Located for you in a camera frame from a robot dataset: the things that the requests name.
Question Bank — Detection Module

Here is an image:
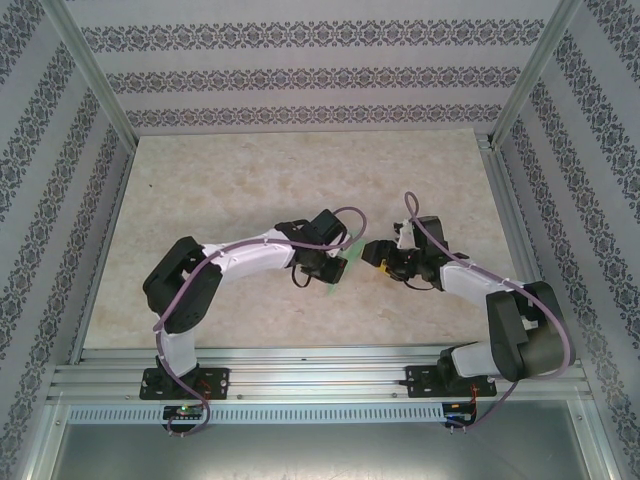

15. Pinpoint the green paper sheet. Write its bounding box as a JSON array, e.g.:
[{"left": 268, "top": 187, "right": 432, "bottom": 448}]
[{"left": 327, "top": 238, "right": 369, "bottom": 297}]

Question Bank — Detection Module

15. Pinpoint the grey metal sheet panel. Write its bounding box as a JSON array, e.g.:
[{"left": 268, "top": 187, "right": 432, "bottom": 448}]
[{"left": 49, "top": 422, "right": 601, "bottom": 480}]

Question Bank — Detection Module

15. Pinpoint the right white camera bracket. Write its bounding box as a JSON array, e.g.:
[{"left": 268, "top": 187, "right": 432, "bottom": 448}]
[{"left": 392, "top": 218, "right": 417, "bottom": 249}]

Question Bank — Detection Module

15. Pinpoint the wide aluminium mounting rail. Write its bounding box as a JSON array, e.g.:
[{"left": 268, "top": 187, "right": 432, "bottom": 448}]
[{"left": 47, "top": 344, "right": 596, "bottom": 404}]

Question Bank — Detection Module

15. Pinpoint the aluminium side rail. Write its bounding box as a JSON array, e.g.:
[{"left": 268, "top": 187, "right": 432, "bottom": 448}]
[
  {"left": 69, "top": 144, "right": 139, "bottom": 364},
  {"left": 477, "top": 134, "right": 569, "bottom": 361}
]

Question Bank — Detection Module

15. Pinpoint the slotted grey cable duct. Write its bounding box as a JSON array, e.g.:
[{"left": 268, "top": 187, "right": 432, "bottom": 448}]
[{"left": 67, "top": 403, "right": 446, "bottom": 425}]

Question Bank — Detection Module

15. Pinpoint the aluminium frame post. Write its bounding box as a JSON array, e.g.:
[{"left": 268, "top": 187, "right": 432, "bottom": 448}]
[
  {"left": 42, "top": 0, "right": 140, "bottom": 147},
  {"left": 489, "top": 0, "right": 585, "bottom": 150}
]

